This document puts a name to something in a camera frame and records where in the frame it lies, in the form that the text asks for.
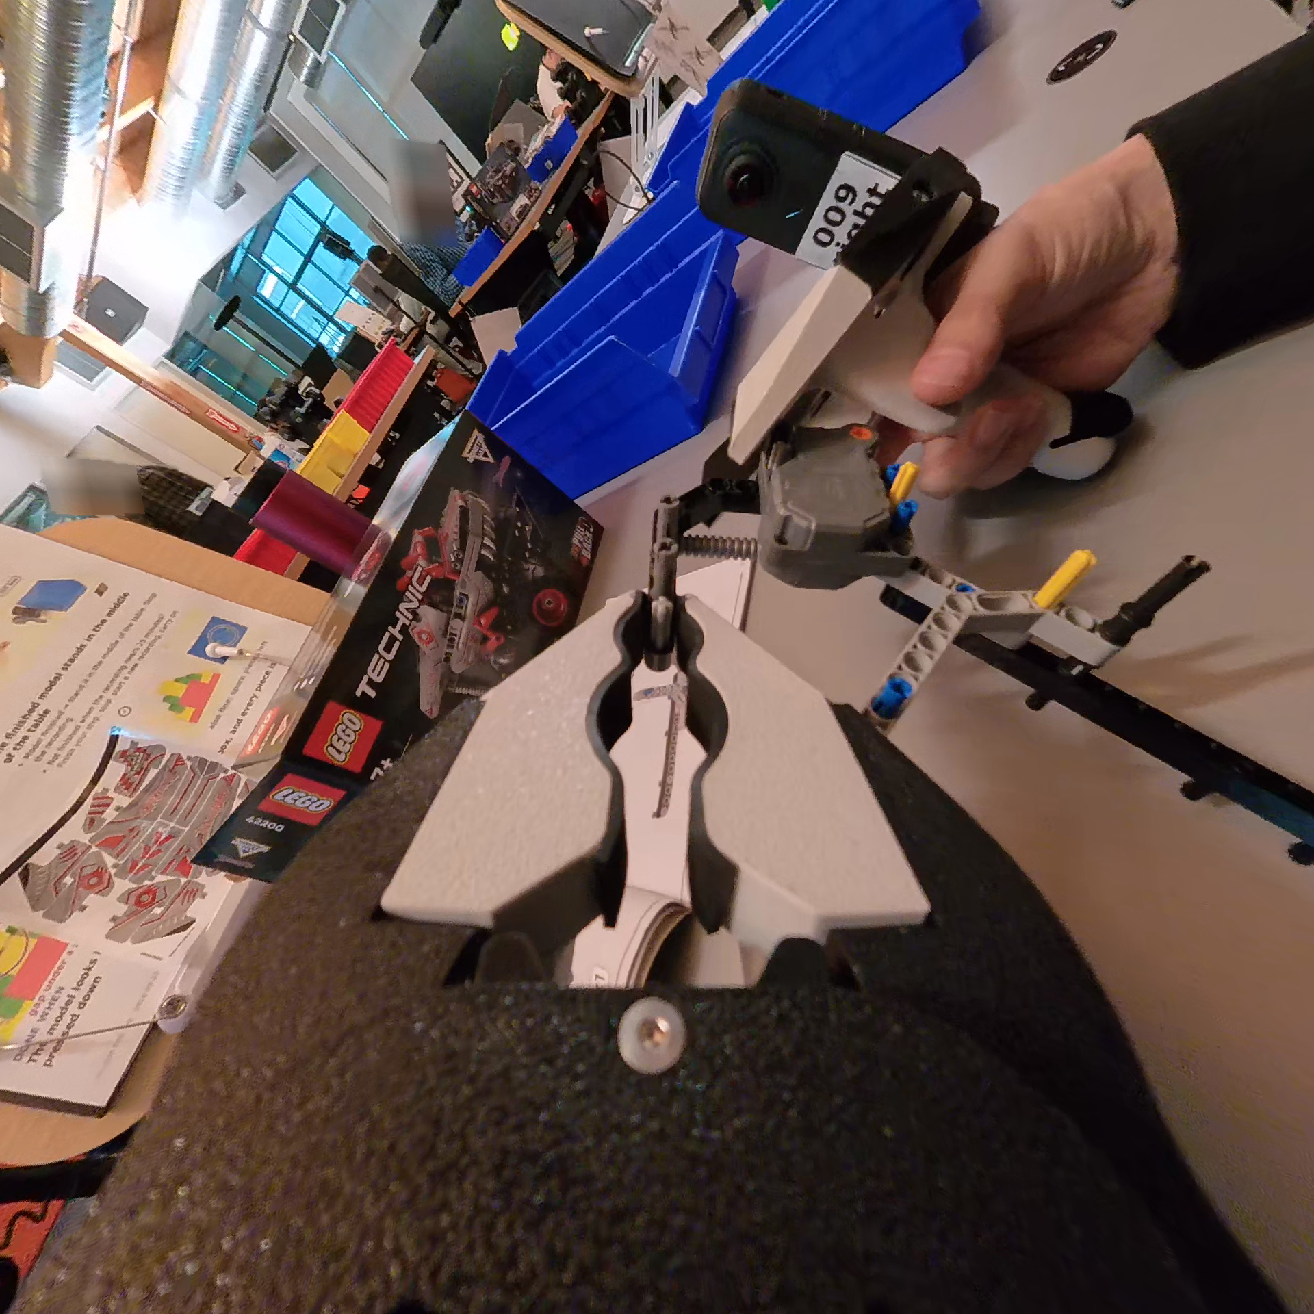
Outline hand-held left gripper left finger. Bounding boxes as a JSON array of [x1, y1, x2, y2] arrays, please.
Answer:
[[380, 589, 632, 927]]

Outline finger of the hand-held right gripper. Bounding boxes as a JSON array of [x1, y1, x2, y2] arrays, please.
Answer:
[[721, 267, 922, 466]]

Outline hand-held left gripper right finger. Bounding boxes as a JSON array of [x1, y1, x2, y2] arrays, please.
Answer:
[[689, 603, 933, 946]]

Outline grey and black brick model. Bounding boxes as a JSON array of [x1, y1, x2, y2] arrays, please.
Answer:
[[645, 420, 1314, 865]]

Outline person's right forearm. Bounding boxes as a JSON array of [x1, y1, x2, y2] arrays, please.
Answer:
[[1123, 28, 1314, 370]]

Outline black round desk grommet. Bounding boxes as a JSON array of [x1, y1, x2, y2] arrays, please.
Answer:
[[1045, 28, 1119, 87]]

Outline grey desk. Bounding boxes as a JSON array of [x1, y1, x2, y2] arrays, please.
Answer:
[[175, 0, 1314, 1314]]

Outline person's right hand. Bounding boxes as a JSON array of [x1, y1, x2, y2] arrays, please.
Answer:
[[909, 133, 1183, 500]]

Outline blue plastic bin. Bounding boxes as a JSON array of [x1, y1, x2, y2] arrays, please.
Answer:
[[518, 175, 756, 355], [657, 0, 984, 191]]

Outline black toy set box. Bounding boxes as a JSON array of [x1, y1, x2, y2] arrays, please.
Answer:
[[190, 408, 607, 887]]

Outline blue bin with square tag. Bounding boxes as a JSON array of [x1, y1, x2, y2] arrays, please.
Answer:
[[479, 231, 745, 499]]

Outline dark monitor screen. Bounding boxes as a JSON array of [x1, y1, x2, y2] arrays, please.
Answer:
[[410, 15, 546, 139]]

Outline maroon cylindrical cup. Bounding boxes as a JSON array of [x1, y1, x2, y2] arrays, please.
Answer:
[[249, 471, 379, 578]]

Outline yellow plastic bin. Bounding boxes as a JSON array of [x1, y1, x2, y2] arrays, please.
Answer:
[[296, 408, 383, 499]]

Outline red plastic bin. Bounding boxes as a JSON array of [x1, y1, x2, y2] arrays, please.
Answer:
[[333, 341, 435, 438]]

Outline black box speaker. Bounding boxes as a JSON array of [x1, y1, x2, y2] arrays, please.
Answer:
[[75, 275, 152, 349]]

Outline silver ventilation duct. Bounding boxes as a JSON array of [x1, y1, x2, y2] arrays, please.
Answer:
[[0, 0, 116, 339], [154, 0, 310, 206]]

